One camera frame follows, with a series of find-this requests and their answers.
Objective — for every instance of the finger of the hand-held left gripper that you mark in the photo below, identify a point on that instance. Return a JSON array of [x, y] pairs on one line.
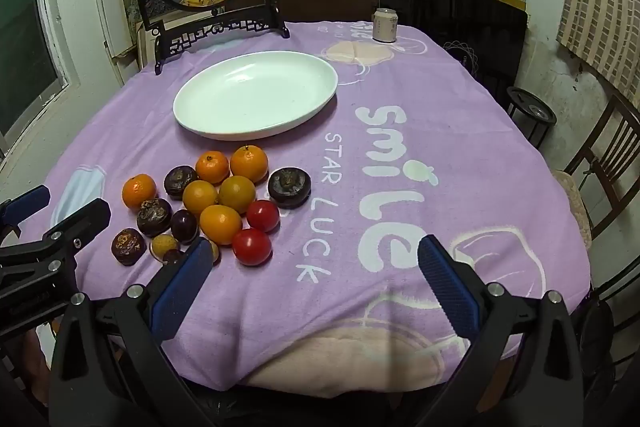
[[85, 219], [27, 203]]

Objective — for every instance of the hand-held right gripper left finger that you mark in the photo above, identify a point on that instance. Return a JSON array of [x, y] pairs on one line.
[[182, 287]]

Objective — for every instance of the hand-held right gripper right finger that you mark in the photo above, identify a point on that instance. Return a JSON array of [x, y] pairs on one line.
[[447, 287]]

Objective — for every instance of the dark cherry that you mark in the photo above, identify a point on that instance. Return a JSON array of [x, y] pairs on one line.
[[184, 225], [171, 257]]

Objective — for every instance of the small yellow longan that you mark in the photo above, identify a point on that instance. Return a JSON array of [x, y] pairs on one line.
[[165, 246], [215, 253]]

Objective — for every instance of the red tomato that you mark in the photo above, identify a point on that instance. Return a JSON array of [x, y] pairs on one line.
[[263, 215], [252, 247]]

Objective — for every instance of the yellow-orange citrus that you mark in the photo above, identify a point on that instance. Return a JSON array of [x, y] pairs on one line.
[[220, 224], [237, 194], [200, 197]]

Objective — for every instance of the white plate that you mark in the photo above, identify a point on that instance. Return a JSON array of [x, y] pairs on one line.
[[250, 92]]

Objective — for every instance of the small dark water chestnut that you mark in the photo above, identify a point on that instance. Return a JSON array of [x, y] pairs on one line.
[[180, 181], [128, 247], [154, 217]]

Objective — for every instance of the orange tangerine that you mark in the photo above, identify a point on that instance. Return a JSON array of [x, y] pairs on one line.
[[212, 167], [249, 163], [139, 191]]

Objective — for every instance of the purple printed blanket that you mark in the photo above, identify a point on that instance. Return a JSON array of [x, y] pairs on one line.
[[125, 132]]

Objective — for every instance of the beige chair cushion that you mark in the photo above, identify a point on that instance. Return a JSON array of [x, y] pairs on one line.
[[575, 202]]

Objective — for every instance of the window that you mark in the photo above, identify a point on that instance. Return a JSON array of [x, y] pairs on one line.
[[25, 47]]

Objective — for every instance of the round black stool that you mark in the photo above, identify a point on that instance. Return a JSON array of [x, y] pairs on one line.
[[531, 109]]

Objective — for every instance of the wooden chair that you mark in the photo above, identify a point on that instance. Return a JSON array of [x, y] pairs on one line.
[[590, 134]]

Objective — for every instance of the white door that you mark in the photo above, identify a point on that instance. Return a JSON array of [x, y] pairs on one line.
[[107, 2]]

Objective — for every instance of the pale drink can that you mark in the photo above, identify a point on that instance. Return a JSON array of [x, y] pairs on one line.
[[385, 26]]

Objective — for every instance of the black board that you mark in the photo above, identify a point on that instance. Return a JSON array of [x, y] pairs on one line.
[[450, 17]]

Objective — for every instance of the brick pattern wall covering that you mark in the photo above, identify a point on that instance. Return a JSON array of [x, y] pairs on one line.
[[600, 7]]

